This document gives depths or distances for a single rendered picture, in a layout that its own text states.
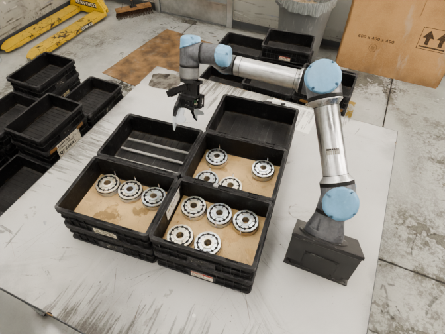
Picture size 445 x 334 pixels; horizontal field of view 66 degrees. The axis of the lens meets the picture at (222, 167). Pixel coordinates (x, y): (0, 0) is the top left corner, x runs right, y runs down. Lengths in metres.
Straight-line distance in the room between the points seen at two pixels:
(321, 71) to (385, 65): 2.82
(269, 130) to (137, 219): 0.80
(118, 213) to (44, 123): 1.25
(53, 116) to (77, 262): 1.30
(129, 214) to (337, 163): 0.84
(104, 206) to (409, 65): 3.28
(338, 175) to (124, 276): 0.91
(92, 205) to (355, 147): 1.37
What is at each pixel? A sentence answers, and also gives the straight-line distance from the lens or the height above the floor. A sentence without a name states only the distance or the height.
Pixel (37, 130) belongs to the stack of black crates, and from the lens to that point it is 2.56.
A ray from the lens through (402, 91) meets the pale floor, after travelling 3.89.
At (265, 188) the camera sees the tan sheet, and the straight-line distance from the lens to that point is 1.52.
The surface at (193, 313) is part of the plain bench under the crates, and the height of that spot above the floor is 0.70.
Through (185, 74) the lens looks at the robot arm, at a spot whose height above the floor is 1.29.
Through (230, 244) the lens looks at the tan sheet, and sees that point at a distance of 1.36.
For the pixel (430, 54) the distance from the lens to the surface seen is 3.99.
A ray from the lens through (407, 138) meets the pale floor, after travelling 3.35.
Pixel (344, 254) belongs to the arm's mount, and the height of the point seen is 0.91.
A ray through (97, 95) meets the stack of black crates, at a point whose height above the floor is 0.38.
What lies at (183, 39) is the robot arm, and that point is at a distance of 1.32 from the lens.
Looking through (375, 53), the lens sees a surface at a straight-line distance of 3.97.
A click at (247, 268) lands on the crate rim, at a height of 0.93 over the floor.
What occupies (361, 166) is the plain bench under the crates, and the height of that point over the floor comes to 0.70.
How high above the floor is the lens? 2.02
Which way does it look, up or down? 49 degrees down
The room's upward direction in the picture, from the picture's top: 1 degrees clockwise
